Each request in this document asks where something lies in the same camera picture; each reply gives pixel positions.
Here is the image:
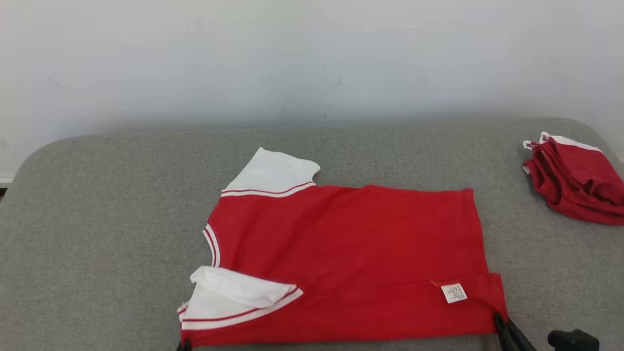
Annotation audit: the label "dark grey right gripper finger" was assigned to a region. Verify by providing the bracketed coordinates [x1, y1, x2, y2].
[493, 312, 518, 351]
[508, 319, 537, 351]

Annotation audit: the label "red basketball shorts white waistband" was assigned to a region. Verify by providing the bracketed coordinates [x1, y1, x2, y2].
[523, 132, 624, 226]

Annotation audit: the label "red shirt white sleeves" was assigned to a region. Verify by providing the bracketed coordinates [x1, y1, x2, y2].
[177, 147, 508, 348]

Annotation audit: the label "grey fabric sofa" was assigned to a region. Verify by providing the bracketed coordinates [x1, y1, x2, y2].
[0, 117, 624, 351]

